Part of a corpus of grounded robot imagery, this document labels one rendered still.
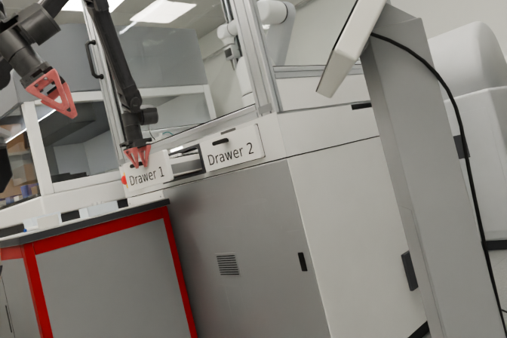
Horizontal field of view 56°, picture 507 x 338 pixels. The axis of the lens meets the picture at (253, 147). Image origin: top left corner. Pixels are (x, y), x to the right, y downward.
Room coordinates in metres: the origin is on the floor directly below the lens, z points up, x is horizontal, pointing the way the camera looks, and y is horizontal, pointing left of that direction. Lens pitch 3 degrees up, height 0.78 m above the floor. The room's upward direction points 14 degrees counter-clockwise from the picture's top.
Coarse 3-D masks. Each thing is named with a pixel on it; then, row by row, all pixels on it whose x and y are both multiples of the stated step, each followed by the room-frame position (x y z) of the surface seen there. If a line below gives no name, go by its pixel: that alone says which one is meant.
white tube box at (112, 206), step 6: (102, 204) 1.86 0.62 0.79; (108, 204) 1.88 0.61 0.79; (114, 204) 1.89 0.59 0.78; (84, 210) 1.84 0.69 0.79; (90, 210) 1.83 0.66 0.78; (96, 210) 1.84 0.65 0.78; (102, 210) 1.86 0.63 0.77; (108, 210) 1.87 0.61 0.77; (84, 216) 1.85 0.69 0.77; (90, 216) 1.82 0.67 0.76
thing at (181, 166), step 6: (186, 156) 1.75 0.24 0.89; (192, 156) 1.76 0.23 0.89; (198, 156) 1.78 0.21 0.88; (174, 162) 1.70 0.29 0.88; (180, 162) 1.72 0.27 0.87; (186, 162) 1.74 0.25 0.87; (192, 162) 1.76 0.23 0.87; (198, 162) 1.78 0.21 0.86; (174, 168) 1.70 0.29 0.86; (180, 168) 1.72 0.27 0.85; (186, 168) 1.73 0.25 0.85; (192, 168) 1.75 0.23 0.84; (198, 168) 1.77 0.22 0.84; (174, 174) 1.70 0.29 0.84; (180, 174) 1.78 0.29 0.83; (186, 174) 2.00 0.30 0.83
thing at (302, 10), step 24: (264, 0) 1.57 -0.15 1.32; (288, 0) 1.66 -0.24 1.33; (312, 0) 1.76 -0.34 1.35; (336, 0) 1.87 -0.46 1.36; (264, 24) 1.54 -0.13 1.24; (288, 24) 1.63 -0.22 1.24; (312, 24) 1.73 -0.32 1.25; (336, 24) 1.84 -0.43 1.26; (288, 48) 1.61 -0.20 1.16; (312, 48) 1.71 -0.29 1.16
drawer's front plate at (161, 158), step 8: (160, 152) 1.67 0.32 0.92; (152, 160) 1.71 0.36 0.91; (160, 160) 1.68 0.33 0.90; (168, 160) 1.67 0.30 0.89; (128, 168) 1.84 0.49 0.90; (144, 168) 1.76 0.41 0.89; (152, 168) 1.72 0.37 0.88; (160, 168) 1.69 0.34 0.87; (168, 168) 1.66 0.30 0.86; (128, 176) 1.85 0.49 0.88; (136, 176) 1.81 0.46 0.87; (152, 176) 1.73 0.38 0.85; (160, 176) 1.70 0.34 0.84; (168, 176) 1.66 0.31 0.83; (128, 184) 1.86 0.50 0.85; (136, 184) 1.82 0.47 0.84; (144, 184) 1.78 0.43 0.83; (152, 184) 1.74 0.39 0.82
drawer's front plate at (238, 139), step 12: (240, 132) 1.58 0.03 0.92; (252, 132) 1.55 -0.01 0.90; (204, 144) 1.72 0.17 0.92; (228, 144) 1.64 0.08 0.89; (240, 144) 1.59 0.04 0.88; (252, 144) 1.55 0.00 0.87; (204, 156) 1.73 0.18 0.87; (240, 156) 1.60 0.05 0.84; (252, 156) 1.56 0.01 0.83; (216, 168) 1.70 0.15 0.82
